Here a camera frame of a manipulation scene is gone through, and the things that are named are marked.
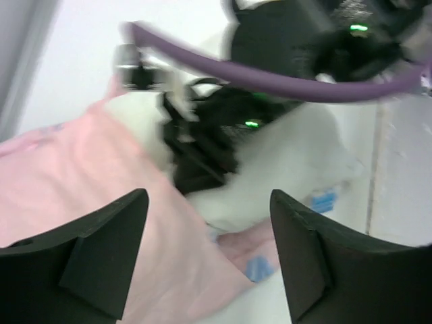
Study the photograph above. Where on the blue white pillow label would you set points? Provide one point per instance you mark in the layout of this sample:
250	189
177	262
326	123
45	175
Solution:
323	201

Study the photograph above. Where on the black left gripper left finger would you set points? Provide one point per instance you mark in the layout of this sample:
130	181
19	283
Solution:
76	273

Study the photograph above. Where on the pink pillowcase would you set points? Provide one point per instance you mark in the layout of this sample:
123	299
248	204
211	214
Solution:
58	174

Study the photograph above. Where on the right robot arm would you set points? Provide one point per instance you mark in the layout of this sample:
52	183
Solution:
351	41

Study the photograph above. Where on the white pillow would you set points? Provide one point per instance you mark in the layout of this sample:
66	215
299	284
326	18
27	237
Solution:
299	154

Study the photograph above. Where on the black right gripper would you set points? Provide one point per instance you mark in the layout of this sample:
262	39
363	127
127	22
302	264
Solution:
221	118

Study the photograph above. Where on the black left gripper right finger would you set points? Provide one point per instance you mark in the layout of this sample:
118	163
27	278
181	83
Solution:
335	275

